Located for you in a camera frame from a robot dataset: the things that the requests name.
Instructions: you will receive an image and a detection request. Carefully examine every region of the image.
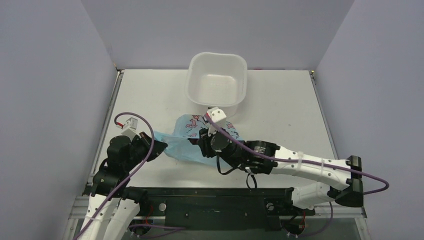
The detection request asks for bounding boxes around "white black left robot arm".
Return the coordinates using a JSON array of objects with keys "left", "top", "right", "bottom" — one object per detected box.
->
[{"left": 74, "top": 132, "right": 168, "bottom": 240}]

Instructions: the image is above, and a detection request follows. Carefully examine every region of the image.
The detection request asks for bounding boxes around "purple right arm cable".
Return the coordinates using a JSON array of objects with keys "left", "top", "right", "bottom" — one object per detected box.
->
[{"left": 204, "top": 114, "right": 390, "bottom": 196}]

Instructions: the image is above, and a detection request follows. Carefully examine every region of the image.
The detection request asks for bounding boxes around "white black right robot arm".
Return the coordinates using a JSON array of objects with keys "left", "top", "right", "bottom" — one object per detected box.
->
[{"left": 192, "top": 128, "right": 364, "bottom": 214}]

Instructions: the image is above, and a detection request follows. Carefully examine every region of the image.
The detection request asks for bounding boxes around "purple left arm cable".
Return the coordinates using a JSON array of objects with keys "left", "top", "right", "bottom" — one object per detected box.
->
[{"left": 73, "top": 112, "right": 156, "bottom": 240}]

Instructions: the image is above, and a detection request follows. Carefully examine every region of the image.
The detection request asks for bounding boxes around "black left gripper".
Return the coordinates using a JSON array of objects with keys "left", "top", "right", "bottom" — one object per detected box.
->
[{"left": 124, "top": 131, "right": 168, "bottom": 171}]

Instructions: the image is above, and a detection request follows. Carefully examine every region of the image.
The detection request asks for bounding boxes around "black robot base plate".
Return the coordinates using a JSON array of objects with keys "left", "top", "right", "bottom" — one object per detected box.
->
[{"left": 82, "top": 183, "right": 316, "bottom": 232}]

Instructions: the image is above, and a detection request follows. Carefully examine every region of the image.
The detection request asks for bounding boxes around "white plastic basket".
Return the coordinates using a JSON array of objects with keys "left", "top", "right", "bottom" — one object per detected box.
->
[{"left": 184, "top": 52, "right": 248, "bottom": 117}]

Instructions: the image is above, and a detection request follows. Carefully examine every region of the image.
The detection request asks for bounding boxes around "light blue plastic bag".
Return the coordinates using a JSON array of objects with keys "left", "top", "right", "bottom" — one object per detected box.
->
[{"left": 152, "top": 113, "right": 246, "bottom": 168}]

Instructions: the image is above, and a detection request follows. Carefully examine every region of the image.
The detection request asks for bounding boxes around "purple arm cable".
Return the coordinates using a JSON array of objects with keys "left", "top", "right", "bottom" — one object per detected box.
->
[
  {"left": 73, "top": 112, "right": 156, "bottom": 240},
  {"left": 204, "top": 114, "right": 390, "bottom": 196}
]

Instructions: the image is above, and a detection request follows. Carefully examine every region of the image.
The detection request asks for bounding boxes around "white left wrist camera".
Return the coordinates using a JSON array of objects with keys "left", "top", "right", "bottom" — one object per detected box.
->
[{"left": 121, "top": 117, "right": 138, "bottom": 140}]

